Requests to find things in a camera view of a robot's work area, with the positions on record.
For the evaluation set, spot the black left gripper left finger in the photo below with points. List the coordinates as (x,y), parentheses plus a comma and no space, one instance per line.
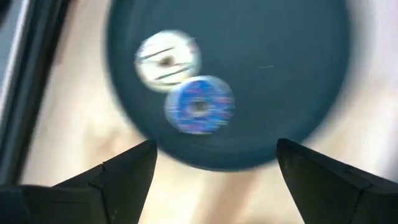
(124,186)

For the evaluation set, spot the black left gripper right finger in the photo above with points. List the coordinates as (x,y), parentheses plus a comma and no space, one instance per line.
(317,186)

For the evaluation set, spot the small dark blue sprinkled donut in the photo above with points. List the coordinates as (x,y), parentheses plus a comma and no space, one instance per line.
(211,118)

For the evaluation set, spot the small white chocolate-drizzled donut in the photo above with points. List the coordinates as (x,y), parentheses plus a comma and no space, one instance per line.
(155,71)

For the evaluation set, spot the dark grey round plate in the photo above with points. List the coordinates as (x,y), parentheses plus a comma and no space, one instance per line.
(280,77)

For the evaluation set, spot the black table frame rail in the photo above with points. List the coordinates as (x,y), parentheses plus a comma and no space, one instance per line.
(21,93)

